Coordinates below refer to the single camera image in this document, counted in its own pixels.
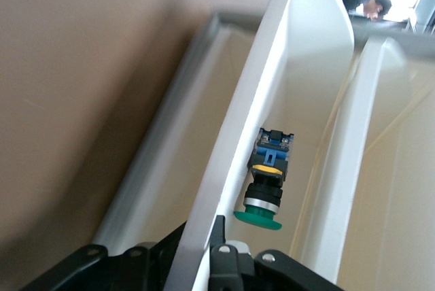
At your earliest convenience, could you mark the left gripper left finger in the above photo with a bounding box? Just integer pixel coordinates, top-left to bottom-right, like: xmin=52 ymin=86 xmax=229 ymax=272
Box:
xmin=20 ymin=220 xmax=190 ymax=291

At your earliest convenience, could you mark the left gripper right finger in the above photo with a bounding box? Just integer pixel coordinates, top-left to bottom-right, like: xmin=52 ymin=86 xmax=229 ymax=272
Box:
xmin=207 ymin=215 xmax=344 ymax=291

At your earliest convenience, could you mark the green mushroom push button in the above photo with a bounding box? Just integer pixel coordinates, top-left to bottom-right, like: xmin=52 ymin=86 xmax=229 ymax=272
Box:
xmin=232 ymin=127 xmax=296 ymax=231

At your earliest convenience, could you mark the white plastic drawer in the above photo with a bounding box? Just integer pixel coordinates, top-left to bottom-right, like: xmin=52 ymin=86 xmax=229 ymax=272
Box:
xmin=298 ymin=35 xmax=435 ymax=291
xmin=101 ymin=0 xmax=356 ymax=291

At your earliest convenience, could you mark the white drawer cabinet grey frame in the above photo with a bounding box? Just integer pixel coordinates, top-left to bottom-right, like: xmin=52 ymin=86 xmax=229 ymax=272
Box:
xmin=91 ymin=11 xmax=435 ymax=247

